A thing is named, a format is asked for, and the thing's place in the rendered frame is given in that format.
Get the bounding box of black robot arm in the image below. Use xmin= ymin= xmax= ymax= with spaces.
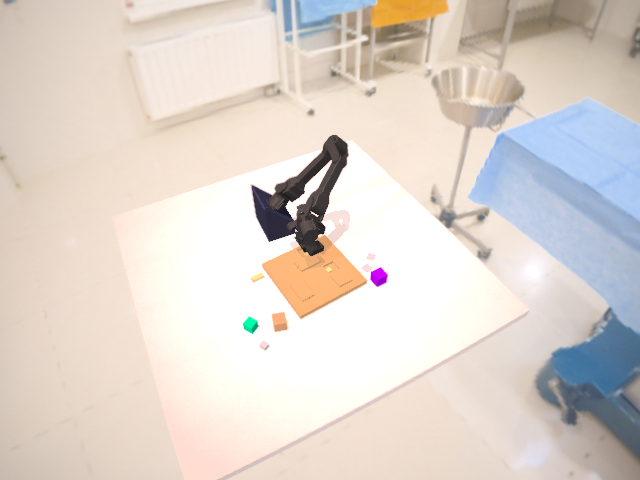
xmin=266 ymin=135 xmax=349 ymax=242

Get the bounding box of small green cube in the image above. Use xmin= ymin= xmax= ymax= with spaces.
xmin=243 ymin=316 xmax=259 ymax=334

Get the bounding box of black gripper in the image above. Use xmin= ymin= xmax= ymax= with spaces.
xmin=287 ymin=220 xmax=324 ymax=256

